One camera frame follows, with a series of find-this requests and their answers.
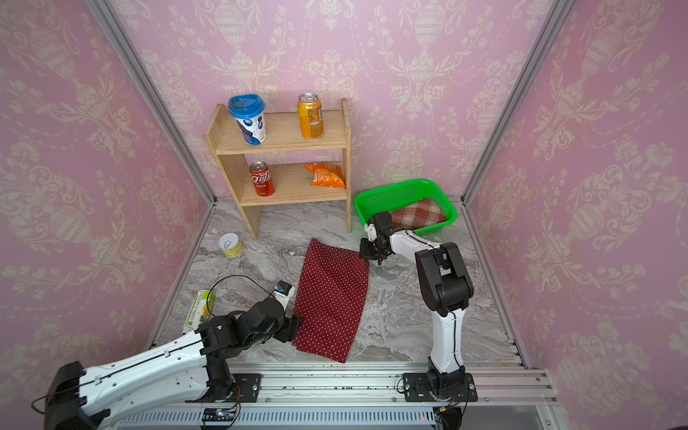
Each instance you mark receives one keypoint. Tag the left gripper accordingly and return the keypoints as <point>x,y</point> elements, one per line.
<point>292,327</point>

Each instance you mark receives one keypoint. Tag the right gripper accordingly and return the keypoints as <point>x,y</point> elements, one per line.
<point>365,250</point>

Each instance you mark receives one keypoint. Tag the green plastic basket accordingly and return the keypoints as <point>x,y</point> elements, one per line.
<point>401,195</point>

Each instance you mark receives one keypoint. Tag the red polka dot skirt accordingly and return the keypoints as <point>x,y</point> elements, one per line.
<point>331,297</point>

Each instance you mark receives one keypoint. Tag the red plaid skirt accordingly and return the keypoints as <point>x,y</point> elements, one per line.
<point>421,214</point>

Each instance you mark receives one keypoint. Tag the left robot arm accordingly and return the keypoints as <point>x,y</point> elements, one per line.
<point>194,367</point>

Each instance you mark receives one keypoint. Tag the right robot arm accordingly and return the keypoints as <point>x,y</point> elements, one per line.
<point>446,289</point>

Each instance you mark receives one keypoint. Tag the green white carton box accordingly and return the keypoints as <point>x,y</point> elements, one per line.
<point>200,311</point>

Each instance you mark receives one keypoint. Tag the orange snack bag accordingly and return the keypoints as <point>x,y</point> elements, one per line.
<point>326,175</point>

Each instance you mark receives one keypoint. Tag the small yellow tin can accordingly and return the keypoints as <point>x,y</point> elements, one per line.
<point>231,245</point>

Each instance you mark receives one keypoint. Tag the small black circuit board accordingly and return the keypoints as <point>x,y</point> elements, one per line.
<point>219,416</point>

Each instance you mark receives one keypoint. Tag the red cola can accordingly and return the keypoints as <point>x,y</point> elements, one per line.
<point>261,177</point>

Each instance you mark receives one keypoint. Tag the orange soda can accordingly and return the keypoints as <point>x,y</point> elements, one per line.
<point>309,109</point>

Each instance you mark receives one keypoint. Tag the black connector box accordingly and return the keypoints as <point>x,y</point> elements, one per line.
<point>448,418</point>

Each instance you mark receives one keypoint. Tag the blue lidded cup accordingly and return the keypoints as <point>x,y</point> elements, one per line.
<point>248,111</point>

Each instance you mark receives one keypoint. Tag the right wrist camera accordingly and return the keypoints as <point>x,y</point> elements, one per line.
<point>371,231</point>

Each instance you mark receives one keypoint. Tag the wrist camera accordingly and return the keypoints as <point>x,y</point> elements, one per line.
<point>371,231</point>
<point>283,293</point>

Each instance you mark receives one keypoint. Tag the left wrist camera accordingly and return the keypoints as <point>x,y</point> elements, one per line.
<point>283,293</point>

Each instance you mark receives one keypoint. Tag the aluminium front rail frame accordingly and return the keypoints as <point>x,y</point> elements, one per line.
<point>368,396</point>

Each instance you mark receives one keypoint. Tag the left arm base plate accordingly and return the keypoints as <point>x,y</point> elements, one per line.
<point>242,388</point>

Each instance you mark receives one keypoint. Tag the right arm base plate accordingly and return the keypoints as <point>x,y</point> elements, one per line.
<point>424,387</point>

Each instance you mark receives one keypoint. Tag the right aluminium corner post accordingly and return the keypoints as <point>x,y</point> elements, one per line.
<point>545,38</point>

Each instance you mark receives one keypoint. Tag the aluminium corner post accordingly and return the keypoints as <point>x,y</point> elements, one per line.
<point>545,38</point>
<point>106,17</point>

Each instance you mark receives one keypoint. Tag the left aluminium corner post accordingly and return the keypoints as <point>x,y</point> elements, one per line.
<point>106,17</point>

